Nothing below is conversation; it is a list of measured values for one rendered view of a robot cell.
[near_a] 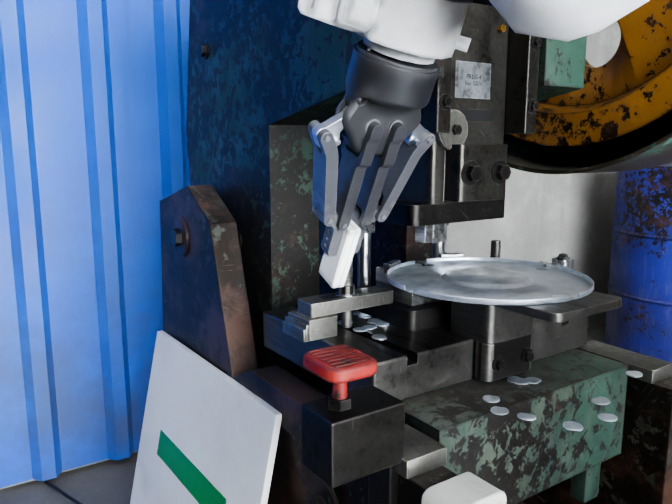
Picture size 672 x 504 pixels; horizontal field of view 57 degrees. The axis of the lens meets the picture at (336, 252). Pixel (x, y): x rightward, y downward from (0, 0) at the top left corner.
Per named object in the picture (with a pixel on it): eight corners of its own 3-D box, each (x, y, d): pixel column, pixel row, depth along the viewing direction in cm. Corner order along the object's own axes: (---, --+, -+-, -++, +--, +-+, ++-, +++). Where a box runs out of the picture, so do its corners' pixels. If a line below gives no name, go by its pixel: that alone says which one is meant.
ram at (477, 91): (525, 202, 92) (536, -8, 87) (452, 207, 84) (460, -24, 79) (443, 194, 106) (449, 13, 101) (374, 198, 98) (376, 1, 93)
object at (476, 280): (493, 318, 70) (493, 312, 70) (348, 274, 94) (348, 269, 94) (637, 286, 86) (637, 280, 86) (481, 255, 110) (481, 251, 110)
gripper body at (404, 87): (382, 62, 47) (351, 171, 52) (463, 70, 52) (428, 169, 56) (334, 30, 52) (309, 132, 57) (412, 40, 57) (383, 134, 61)
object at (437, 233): (450, 241, 99) (451, 218, 98) (428, 243, 96) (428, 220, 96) (436, 238, 102) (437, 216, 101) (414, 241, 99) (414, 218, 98)
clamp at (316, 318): (398, 323, 95) (399, 257, 93) (303, 342, 85) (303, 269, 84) (374, 314, 100) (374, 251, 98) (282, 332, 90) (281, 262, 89)
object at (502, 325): (618, 393, 82) (626, 294, 80) (550, 418, 74) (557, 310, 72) (477, 343, 103) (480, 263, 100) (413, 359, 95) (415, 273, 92)
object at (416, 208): (507, 233, 99) (509, 198, 98) (412, 244, 88) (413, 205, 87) (437, 222, 112) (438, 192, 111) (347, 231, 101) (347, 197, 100)
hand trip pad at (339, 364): (382, 429, 64) (383, 359, 63) (334, 445, 61) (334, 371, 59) (344, 406, 70) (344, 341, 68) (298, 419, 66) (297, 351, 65)
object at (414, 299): (481, 292, 101) (482, 265, 101) (412, 306, 93) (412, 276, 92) (443, 282, 109) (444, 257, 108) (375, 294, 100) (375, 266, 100)
